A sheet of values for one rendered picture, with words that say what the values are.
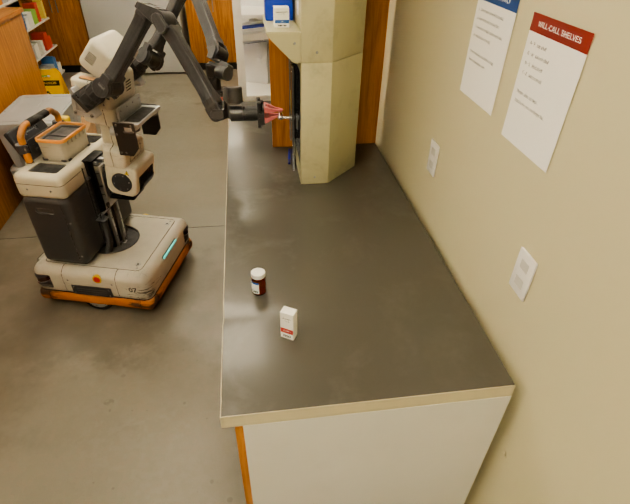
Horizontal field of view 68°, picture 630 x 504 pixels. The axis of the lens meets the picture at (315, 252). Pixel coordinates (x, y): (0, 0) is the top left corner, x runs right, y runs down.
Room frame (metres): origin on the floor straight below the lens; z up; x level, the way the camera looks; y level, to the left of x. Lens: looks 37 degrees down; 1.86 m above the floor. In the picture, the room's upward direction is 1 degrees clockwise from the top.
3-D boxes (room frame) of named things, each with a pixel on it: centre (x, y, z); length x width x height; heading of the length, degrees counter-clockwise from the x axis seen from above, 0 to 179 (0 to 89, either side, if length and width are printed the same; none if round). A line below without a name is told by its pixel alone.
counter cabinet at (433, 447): (1.67, 0.00, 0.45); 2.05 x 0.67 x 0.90; 9
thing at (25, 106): (3.22, 1.99, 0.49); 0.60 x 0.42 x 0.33; 9
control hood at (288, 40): (1.82, 0.14, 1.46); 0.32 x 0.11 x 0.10; 9
